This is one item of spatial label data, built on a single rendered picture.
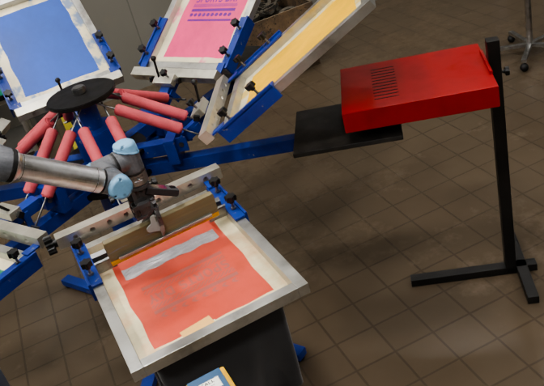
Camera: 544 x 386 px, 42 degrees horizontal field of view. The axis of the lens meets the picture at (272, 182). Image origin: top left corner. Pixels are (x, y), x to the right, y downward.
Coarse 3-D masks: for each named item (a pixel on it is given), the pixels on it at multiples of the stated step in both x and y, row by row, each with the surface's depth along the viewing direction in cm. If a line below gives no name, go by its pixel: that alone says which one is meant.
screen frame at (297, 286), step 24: (96, 240) 269; (264, 240) 243; (288, 264) 229; (96, 288) 242; (288, 288) 219; (240, 312) 214; (264, 312) 216; (120, 336) 218; (192, 336) 210; (216, 336) 211; (144, 360) 206; (168, 360) 207
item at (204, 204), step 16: (208, 192) 249; (176, 208) 245; (192, 208) 246; (208, 208) 249; (144, 224) 241; (176, 224) 246; (112, 240) 238; (128, 240) 240; (144, 240) 243; (112, 256) 240
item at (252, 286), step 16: (208, 224) 267; (176, 240) 262; (224, 240) 255; (192, 256) 252; (224, 256) 247; (240, 256) 245; (240, 272) 237; (256, 272) 235; (224, 288) 232; (240, 288) 230; (256, 288) 228; (272, 288) 226; (208, 304) 227; (224, 304) 225; (240, 304) 223
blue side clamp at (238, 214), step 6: (222, 192) 276; (222, 198) 271; (222, 204) 268; (228, 204) 267; (234, 204) 266; (228, 210) 263; (234, 210) 262; (240, 210) 261; (234, 216) 259; (240, 216) 258; (246, 216) 258
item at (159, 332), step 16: (144, 256) 259; (144, 272) 250; (160, 272) 248; (128, 288) 244; (144, 304) 234; (192, 304) 228; (144, 320) 227; (160, 320) 225; (176, 320) 223; (192, 320) 222; (160, 336) 219; (176, 336) 217
